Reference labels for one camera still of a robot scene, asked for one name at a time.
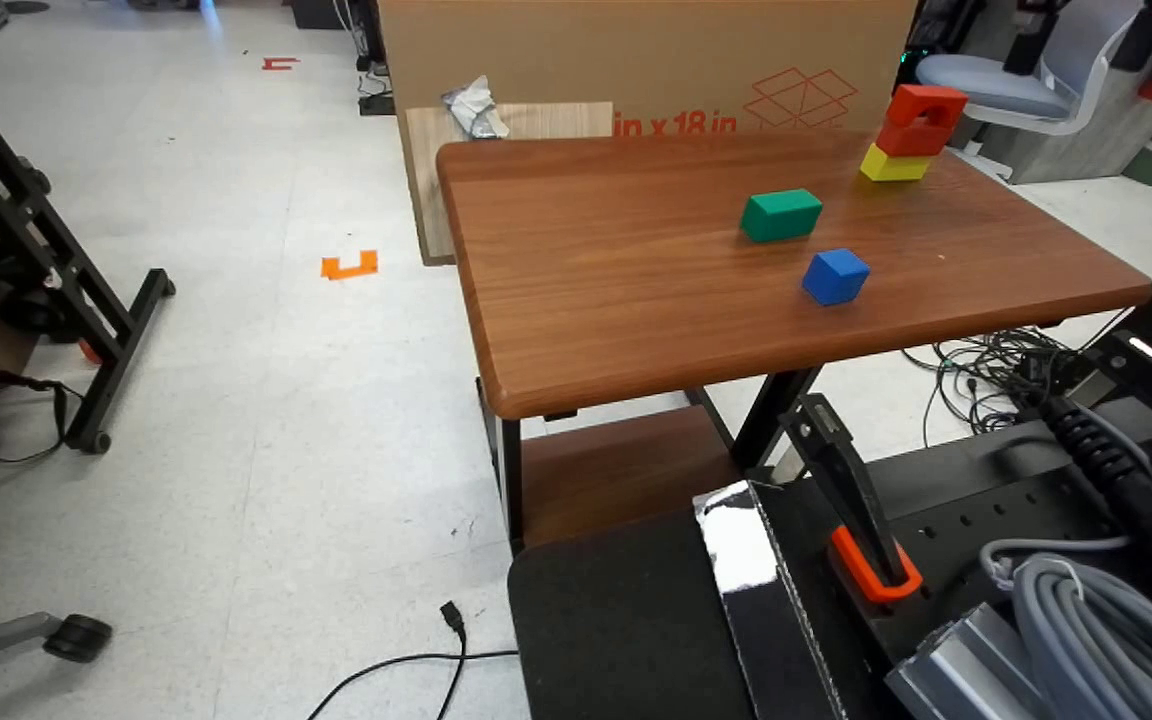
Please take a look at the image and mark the orange arch block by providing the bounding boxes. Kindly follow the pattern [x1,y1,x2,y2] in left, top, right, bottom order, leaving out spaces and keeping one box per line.
[884,78,973,145]

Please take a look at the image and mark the green rectangular block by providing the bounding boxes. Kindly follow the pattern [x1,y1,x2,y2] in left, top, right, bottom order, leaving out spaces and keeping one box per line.
[737,183,829,248]

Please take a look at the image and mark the blue cube block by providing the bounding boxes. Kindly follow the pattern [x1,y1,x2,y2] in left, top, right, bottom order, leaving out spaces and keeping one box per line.
[800,245,872,307]

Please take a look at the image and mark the yellow rectangular block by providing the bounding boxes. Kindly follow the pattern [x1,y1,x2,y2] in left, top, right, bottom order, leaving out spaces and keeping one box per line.
[857,138,935,187]

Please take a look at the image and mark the red-orange rectangular block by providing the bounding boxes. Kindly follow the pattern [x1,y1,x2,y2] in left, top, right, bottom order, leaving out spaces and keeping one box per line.
[872,123,945,164]

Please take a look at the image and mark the wooden lower table shelf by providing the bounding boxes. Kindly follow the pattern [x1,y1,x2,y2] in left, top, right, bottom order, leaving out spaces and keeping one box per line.
[516,398,738,551]

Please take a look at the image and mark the black foam mat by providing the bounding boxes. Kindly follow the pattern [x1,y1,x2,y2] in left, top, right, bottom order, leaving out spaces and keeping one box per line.
[505,506,757,720]

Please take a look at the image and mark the crumpled white paper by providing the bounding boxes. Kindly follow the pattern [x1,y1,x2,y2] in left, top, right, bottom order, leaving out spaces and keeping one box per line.
[440,70,510,145]

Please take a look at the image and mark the shiny metal strip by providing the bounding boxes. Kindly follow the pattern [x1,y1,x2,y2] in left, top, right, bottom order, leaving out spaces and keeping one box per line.
[687,476,852,720]

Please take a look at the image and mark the large cardboard box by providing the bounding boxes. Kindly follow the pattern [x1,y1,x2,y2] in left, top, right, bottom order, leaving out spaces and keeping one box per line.
[376,0,922,145]

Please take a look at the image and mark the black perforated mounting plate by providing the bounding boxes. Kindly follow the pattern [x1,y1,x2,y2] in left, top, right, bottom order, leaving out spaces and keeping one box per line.
[863,421,1152,656]

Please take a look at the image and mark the black metal floor stand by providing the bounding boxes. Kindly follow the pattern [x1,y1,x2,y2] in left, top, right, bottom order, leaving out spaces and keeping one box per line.
[0,11,178,459]

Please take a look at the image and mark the light blue office chair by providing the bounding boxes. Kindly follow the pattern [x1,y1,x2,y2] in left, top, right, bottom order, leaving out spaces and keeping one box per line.
[910,0,1147,138]

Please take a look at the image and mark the thin black floor cable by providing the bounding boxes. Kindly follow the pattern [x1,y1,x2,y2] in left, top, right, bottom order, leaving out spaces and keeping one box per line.
[305,596,520,720]

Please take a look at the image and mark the black clamp with orange handle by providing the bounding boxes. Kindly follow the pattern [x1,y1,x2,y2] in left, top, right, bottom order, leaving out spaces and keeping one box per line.
[781,390,929,610]

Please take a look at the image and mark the tangled cables on floor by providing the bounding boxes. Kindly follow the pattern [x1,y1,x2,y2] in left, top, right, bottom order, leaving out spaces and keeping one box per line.
[905,322,1071,446]

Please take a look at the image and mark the black corrugated cable hose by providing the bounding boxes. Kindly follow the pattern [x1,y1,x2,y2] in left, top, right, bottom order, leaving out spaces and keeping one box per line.
[1018,376,1152,604]

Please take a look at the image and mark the grey cable bundle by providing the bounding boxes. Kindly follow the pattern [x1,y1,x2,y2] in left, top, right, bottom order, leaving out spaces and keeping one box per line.
[973,532,1152,720]

